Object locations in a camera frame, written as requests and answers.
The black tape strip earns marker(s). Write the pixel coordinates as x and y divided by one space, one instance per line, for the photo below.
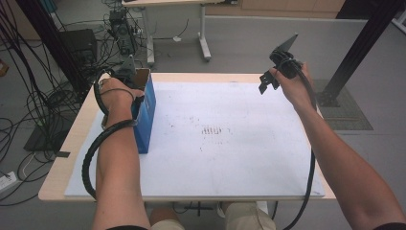
63 154

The black stand base plate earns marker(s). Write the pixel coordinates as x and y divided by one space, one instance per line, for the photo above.
44 137

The black metal stand post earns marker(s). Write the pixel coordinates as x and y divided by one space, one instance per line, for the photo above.
51 41

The person's black left sleeve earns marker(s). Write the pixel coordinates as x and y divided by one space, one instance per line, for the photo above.
127 228

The black frame post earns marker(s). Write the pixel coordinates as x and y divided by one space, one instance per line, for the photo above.
360 44

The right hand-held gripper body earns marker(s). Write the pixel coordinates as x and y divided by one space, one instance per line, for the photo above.
287 64

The person's right hand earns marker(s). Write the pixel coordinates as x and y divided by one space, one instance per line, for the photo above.
300 89

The person's left hand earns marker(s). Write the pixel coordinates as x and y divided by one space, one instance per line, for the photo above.
116 100

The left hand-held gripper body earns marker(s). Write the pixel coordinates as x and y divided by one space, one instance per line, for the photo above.
128 70

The person's leg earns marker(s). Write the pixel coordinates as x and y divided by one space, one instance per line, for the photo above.
167 220
247 218

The black device on stand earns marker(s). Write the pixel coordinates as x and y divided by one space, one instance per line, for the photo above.
121 30

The white power strip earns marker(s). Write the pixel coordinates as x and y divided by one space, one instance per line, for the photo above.
7 182

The white table mat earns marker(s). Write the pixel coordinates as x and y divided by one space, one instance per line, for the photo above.
236 153

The person's left leg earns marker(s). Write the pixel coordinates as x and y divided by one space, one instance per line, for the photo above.
167 220

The person's right leg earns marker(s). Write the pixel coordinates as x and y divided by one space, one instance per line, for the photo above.
247 218

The person's black right sleeve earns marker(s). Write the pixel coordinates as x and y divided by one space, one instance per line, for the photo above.
395 226

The blue cardboard box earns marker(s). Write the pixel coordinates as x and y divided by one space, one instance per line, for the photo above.
146 127

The black computer case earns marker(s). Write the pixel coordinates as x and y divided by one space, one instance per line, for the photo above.
79 44

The person's black sleeve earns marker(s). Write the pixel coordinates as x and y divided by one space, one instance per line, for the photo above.
127 228
395 226

